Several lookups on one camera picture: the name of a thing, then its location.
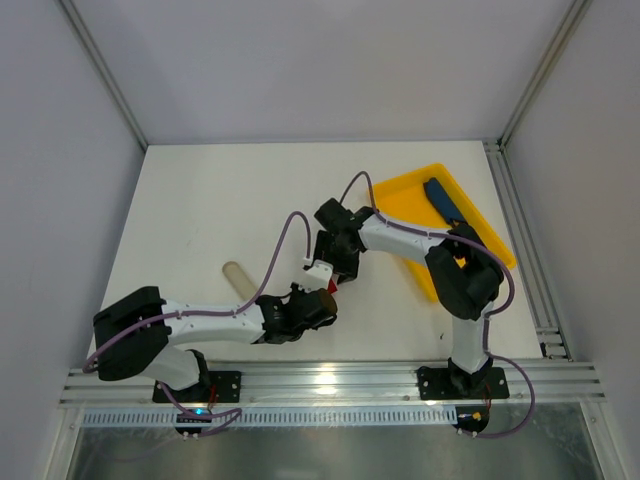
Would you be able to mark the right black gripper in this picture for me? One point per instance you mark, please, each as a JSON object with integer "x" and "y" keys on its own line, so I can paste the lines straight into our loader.
{"x": 345, "y": 267}

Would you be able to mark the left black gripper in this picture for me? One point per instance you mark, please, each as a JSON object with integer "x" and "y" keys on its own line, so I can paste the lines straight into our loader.
{"x": 304, "y": 300}

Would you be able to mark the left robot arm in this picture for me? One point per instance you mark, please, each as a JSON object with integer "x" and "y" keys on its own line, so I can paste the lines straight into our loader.
{"x": 144, "y": 335}

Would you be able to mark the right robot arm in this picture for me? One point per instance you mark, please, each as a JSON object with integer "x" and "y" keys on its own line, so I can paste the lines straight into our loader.
{"x": 465, "y": 275}

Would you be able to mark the yellow plastic bin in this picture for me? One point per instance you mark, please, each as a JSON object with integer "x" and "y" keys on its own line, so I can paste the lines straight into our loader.
{"x": 399, "y": 193}

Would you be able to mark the left controller board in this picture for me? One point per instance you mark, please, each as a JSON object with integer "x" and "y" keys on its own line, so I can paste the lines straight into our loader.
{"x": 195, "y": 417}

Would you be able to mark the controller board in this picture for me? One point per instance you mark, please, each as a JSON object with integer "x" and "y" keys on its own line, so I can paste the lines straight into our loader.
{"x": 195, "y": 417}
{"x": 471, "y": 419}

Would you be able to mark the right controller board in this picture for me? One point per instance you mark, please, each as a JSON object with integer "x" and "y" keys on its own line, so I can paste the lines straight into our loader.
{"x": 471, "y": 419}

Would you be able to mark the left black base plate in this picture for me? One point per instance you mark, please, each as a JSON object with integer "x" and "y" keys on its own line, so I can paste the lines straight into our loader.
{"x": 225, "y": 385}

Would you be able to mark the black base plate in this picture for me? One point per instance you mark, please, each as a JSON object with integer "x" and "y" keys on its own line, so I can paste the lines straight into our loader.
{"x": 436, "y": 384}
{"x": 225, "y": 385}

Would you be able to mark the slotted cable duct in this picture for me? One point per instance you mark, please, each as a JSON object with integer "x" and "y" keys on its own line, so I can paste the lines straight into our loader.
{"x": 272, "y": 416}

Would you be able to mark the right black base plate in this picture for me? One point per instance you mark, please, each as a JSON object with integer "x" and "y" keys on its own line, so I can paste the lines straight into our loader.
{"x": 436, "y": 384}

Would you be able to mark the right side aluminium rail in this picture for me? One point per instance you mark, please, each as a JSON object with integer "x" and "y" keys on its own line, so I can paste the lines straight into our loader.
{"x": 546, "y": 318}

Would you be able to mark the aluminium mounting rail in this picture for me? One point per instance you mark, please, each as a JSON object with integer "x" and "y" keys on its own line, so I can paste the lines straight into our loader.
{"x": 344, "y": 383}

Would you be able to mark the left aluminium frame post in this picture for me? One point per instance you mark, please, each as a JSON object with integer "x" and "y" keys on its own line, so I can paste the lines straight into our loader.
{"x": 92, "y": 51}

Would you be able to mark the aluminium frame post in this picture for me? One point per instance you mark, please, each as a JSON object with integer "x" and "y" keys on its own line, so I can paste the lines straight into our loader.
{"x": 553, "y": 52}
{"x": 92, "y": 51}

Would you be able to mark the right aluminium frame post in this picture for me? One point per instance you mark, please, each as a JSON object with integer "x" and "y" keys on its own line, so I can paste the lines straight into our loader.
{"x": 553, "y": 52}

